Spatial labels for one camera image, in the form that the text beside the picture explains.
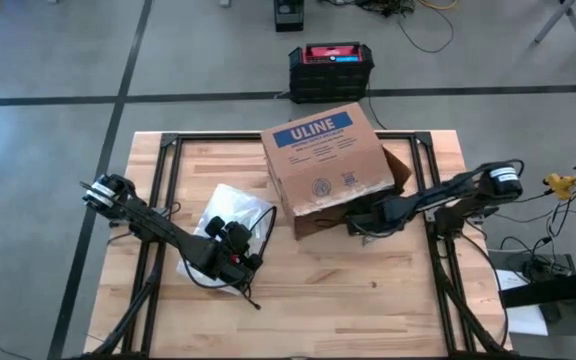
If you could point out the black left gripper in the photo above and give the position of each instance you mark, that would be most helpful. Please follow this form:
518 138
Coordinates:
228 260

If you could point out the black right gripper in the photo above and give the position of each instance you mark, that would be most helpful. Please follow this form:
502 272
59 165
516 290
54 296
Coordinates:
373 220

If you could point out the brown cardboard shipping box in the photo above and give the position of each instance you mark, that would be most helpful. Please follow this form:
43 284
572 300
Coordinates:
328 165

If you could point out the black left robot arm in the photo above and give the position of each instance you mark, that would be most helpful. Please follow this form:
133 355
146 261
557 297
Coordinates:
158 225

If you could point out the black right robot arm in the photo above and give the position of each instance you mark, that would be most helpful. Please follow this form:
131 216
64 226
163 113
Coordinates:
468 187

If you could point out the red and black toolbox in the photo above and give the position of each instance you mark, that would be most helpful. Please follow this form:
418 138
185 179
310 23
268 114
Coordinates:
328 80

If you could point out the black power adapter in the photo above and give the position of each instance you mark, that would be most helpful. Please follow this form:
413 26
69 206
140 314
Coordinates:
540 270

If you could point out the white paper sheet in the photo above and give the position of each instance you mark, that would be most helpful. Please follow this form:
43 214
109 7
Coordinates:
523 320

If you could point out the black cart crossbar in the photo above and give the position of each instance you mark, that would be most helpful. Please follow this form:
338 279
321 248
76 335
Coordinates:
558 290

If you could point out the small black floor device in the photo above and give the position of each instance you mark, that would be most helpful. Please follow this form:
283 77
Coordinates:
288 17

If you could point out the grey equipment cart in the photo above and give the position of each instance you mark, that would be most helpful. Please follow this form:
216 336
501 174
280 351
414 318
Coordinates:
568 330

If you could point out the black aluminium table frame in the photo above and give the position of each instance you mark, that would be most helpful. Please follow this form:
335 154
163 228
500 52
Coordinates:
208 136

